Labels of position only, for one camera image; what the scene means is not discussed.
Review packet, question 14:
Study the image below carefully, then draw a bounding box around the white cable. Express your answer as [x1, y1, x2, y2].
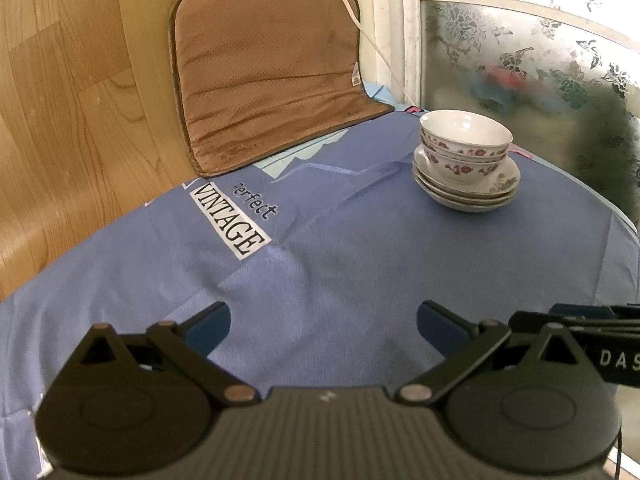
[315, 0, 417, 107]

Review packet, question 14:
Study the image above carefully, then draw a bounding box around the brown seat cushion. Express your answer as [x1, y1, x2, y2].
[167, 0, 396, 178]

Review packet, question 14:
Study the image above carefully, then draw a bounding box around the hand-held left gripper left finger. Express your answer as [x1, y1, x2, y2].
[80, 301, 261, 406]

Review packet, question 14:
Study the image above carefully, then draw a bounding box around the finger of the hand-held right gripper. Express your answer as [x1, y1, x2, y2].
[549, 303, 640, 320]
[507, 311, 640, 341]

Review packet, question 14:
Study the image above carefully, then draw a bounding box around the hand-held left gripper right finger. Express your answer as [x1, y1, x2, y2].
[397, 300, 596, 406]

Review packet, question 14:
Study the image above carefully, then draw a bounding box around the white floral bowl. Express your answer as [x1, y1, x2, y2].
[423, 152, 509, 185]
[421, 142, 511, 165]
[419, 109, 514, 157]

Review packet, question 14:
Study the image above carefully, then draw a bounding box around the blue printed cloth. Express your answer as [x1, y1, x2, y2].
[0, 82, 640, 480]

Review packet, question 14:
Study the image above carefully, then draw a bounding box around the frosted floral glass door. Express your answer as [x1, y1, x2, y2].
[385, 0, 640, 241]

